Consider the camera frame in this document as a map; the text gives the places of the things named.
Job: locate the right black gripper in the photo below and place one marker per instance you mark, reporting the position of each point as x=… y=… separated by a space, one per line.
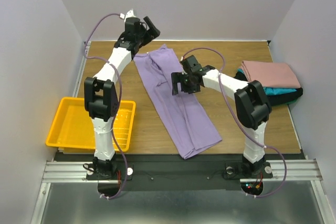
x=178 y=82

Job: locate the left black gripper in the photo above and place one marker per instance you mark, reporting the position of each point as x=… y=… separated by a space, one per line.
x=151 y=34

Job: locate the purple t shirt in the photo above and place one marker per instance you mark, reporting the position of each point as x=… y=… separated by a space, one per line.
x=186 y=121

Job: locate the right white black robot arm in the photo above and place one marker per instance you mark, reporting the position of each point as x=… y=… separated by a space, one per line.
x=251 y=112

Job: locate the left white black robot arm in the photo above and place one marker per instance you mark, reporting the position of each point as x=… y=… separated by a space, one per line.
x=102 y=100

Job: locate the teal folded t shirt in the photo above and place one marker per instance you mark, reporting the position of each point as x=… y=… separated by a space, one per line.
x=268 y=90

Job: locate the pink folded t shirt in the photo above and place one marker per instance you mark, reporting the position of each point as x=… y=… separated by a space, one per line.
x=252 y=68

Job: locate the black folded t shirt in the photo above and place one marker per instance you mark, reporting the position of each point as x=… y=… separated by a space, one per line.
x=283 y=99

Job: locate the yellow plastic tray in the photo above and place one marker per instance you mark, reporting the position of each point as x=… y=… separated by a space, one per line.
x=72 y=128

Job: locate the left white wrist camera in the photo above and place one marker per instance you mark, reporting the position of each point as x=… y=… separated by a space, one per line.
x=131 y=13

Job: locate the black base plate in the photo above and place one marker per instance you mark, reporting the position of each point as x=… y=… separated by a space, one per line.
x=204 y=172

